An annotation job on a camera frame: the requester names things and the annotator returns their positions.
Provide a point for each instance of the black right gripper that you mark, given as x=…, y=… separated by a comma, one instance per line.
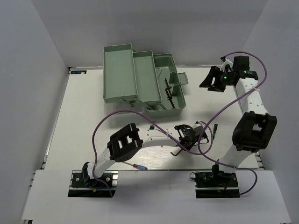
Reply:
x=208, y=82

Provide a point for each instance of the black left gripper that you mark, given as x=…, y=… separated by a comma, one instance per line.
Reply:
x=189, y=146

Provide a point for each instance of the thin green precision screwdriver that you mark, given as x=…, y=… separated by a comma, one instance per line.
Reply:
x=214, y=130

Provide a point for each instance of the long brown hex key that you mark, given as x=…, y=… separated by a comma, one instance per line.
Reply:
x=171, y=102

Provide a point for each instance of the mint green plastic toolbox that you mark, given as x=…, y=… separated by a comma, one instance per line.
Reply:
x=136, y=79

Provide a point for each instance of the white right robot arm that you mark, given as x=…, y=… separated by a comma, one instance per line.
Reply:
x=256, y=126

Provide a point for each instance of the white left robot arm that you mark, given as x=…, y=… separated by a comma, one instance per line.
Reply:
x=126, y=142

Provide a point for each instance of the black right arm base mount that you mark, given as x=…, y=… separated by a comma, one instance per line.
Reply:
x=207, y=187

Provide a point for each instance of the blue red handled screwdriver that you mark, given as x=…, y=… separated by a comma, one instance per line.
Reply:
x=137, y=166

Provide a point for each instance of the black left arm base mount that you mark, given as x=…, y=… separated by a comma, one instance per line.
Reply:
x=94, y=188

